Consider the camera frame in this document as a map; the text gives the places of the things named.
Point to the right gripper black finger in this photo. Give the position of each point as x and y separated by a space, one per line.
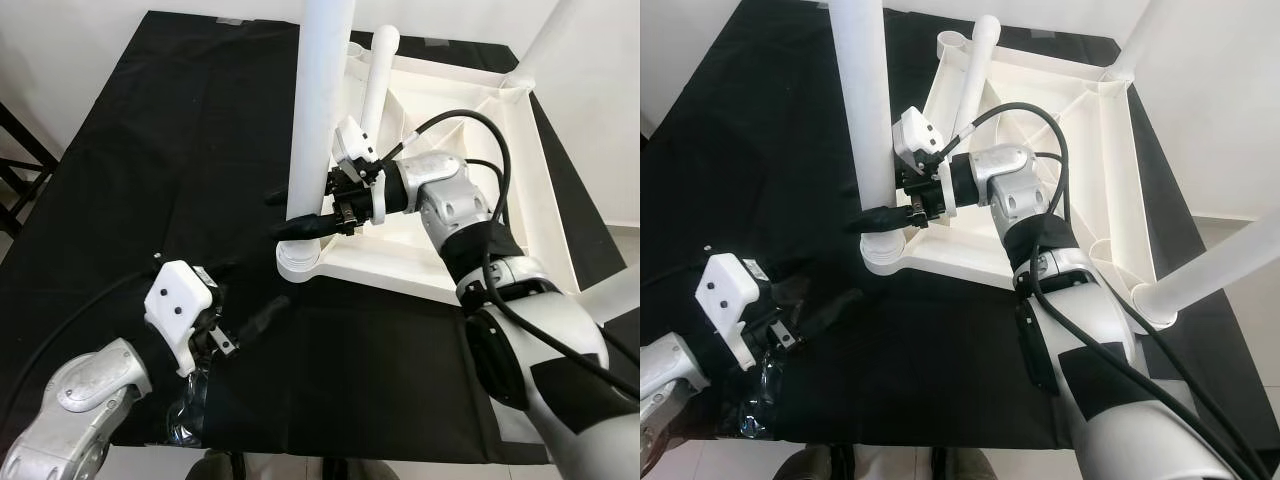
305 227
885 220
277 199

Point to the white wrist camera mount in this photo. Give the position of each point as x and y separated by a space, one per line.
730 295
175 300
915 130
352 140

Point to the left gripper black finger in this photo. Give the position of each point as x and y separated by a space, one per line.
832 310
268 315

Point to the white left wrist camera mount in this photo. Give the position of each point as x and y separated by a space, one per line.
730 295
175 300

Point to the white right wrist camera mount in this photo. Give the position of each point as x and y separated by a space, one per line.
915 130
352 140

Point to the white plastic table leg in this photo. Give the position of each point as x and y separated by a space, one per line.
1210 270
975 80
1140 35
555 40
378 90
320 100
615 290
865 100

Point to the white plastic children table top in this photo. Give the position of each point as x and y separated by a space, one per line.
1040 80
430 95

